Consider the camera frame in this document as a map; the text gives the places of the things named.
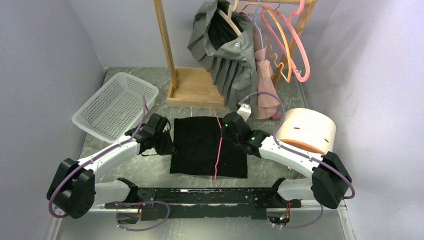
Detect black skirt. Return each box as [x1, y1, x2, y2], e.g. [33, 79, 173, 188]
[169, 116, 248, 179]

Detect pink pleated skirt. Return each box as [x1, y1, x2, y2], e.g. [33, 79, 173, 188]
[253, 26, 280, 119]

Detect thin pink wire hanger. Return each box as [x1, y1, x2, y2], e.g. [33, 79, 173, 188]
[210, 107, 223, 185]

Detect grey skirt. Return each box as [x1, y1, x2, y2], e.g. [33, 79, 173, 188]
[187, 0, 258, 111]

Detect blue wire hanger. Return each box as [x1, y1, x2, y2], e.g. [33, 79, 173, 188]
[240, 0, 266, 52]

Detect beige wooden hanger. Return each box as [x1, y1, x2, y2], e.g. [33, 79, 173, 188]
[216, 0, 241, 36]

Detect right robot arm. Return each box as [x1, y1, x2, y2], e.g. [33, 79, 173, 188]
[221, 112, 355, 209]

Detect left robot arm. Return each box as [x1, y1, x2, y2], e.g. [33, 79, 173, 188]
[46, 113, 177, 219]

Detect orange wavy plastic hanger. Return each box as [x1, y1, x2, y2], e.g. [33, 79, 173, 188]
[241, 2, 293, 83]

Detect thick pink plastic hanger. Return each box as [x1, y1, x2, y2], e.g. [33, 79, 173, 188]
[263, 0, 317, 86]

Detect small pink block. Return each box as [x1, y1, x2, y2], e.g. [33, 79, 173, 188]
[269, 112, 281, 121]

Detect white plastic laundry basket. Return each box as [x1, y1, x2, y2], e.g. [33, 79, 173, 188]
[72, 72, 159, 143]

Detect wooden clothes rack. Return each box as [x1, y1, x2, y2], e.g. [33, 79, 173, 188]
[152, 0, 318, 110]

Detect cream cylinder with orange base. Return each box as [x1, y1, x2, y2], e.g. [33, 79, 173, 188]
[276, 108, 337, 155]

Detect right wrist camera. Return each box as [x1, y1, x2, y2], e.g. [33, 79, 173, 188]
[236, 103, 252, 122]

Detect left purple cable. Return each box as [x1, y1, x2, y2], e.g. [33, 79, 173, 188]
[48, 96, 148, 219]

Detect black base frame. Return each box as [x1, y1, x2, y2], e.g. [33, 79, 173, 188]
[104, 178, 302, 221]

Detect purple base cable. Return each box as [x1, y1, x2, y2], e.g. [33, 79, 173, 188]
[109, 200, 171, 232]

